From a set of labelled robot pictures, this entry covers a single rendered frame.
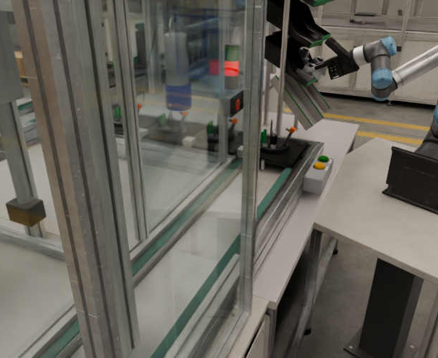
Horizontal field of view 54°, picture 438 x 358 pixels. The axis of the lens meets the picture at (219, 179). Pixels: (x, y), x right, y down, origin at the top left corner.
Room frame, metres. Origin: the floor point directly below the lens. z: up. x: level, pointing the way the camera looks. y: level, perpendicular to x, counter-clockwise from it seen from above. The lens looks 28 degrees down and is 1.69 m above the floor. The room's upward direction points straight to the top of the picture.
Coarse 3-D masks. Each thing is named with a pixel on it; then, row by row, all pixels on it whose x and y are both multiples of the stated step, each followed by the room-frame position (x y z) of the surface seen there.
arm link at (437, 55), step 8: (432, 48) 1.77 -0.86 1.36; (424, 56) 1.74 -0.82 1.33; (432, 56) 1.73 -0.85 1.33; (408, 64) 1.74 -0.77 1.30; (416, 64) 1.73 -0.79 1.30; (424, 64) 1.72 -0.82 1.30; (432, 64) 1.72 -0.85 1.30; (392, 72) 1.74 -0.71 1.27; (400, 72) 1.72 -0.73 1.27; (408, 72) 1.72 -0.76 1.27; (416, 72) 1.72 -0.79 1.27; (424, 72) 1.73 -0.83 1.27; (392, 80) 1.71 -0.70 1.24; (400, 80) 1.71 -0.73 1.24; (408, 80) 1.72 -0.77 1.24; (392, 88) 1.71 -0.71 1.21; (376, 96) 1.73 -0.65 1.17; (384, 96) 1.72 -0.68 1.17
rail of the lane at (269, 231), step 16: (320, 144) 1.71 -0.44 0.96; (304, 160) 1.55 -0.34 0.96; (288, 192) 1.29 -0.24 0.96; (304, 192) 1.46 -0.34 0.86; (272, 208) 1.19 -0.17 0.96; (288, 208) 1.24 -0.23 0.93; (272, 224) 1.09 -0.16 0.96; (256, 240) 1.02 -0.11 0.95; (272, 240) 1.09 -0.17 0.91; (256, 256) 0.95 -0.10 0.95; (256, 272) 0.95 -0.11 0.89
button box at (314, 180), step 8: (328, 160) 1.55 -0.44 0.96; (312, 168) 1.48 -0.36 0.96; (328, 168) 1.49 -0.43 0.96; (304, 176) 1.41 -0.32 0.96; (312, 176) 1.41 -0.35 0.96; (320, 176) 1.41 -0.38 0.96; (328, 176) 1.51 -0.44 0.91; (304, 184) 1.41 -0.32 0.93; (312, 184) 1.39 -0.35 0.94; (320, 184) 1.38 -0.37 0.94; (320, 192) 1.38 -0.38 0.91
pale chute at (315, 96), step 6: (300, 84) 2.10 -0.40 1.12; (312, 84) 2.09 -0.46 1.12; (306, 90) 2.09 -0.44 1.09; (312, 90) 2.09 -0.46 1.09; (312, 96) 2.08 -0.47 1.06; (318, 96) 2.07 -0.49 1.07; (318, 102) 2.06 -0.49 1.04; (324, 102) 2.05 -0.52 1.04; (318, 108) 2.04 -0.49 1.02; (324, 108) 2.04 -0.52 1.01; (330, 108) 2.03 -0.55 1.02
